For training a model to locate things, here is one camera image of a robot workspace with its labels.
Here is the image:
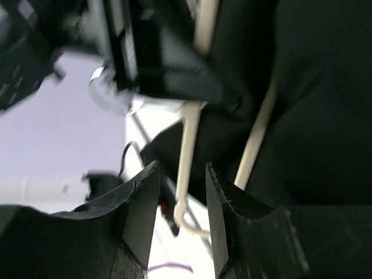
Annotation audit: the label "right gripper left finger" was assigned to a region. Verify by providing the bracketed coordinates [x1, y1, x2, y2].
[1, 162, 161, 278]

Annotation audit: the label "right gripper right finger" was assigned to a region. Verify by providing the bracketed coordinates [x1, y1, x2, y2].
[205, 162, 372, 279]

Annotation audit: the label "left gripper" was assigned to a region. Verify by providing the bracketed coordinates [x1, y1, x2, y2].
[1, 1, 241, 110]

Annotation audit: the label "cream wooden hanger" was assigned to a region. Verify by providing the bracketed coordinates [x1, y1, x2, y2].
[87, 0, 280, 242]

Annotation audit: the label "black trousers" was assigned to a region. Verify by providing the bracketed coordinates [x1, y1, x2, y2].
[139, 0, 372, 207]

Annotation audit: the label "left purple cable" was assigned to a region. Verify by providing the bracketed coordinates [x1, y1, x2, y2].
[145, 261, 194, 274]

